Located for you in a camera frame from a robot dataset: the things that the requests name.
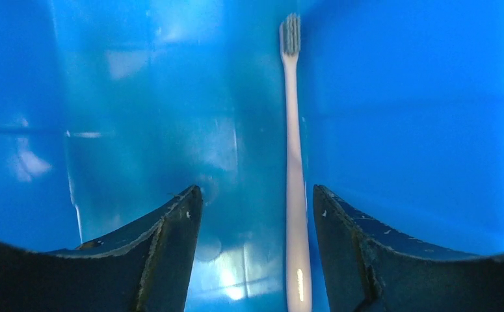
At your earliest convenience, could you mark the blue divided storage bin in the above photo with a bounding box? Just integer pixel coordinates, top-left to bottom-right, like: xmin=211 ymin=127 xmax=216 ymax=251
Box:
xmin=0 ymin=1 xmax=504 ymax=311

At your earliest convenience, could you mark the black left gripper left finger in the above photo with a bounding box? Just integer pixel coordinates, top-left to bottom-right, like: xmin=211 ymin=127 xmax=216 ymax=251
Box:
xmin=0 ymin=185 xmax=203 ymax=311

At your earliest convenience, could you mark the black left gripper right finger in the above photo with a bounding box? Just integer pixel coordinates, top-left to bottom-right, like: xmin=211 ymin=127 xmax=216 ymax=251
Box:
xmin=313 ymin=185 xmax=504 ymax=311

